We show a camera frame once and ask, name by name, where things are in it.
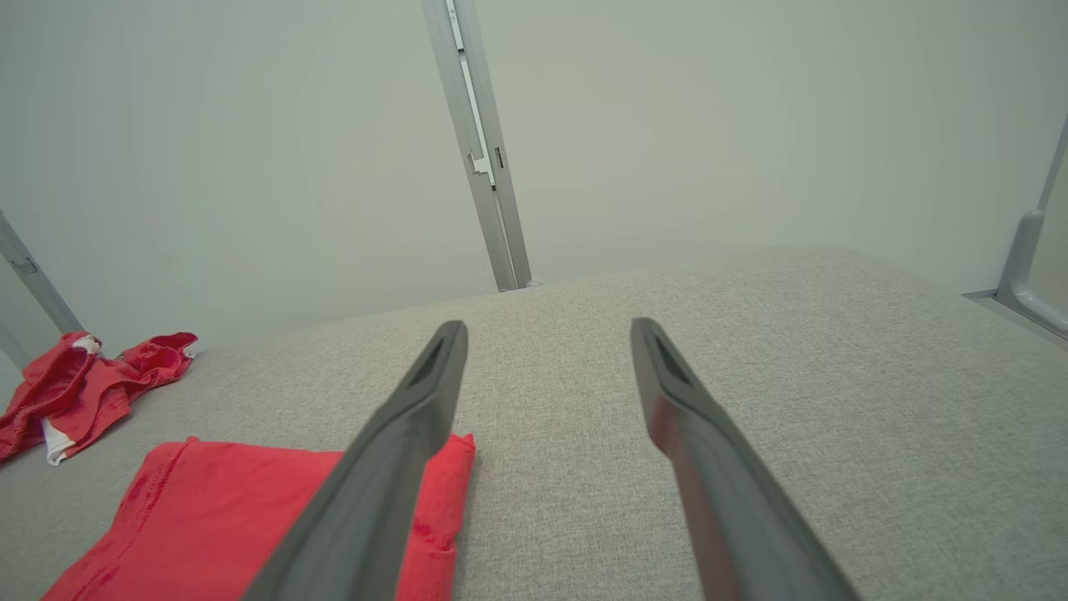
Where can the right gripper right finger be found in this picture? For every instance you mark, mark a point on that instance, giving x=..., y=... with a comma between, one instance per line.
x=734, y=517

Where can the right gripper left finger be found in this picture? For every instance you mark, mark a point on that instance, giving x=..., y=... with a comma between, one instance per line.
x=367, y=517

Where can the red jersey black lettering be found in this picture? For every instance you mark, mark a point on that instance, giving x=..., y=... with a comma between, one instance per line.
x=209, y=517

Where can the red shorts white trim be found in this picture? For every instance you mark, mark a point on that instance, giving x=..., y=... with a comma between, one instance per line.
x=75, y=392

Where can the grey metal post with latch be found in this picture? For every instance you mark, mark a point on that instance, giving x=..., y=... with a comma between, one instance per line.
x=496, y=209

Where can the plain grey metal post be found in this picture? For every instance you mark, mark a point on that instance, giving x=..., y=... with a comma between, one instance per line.
x=42, y=288

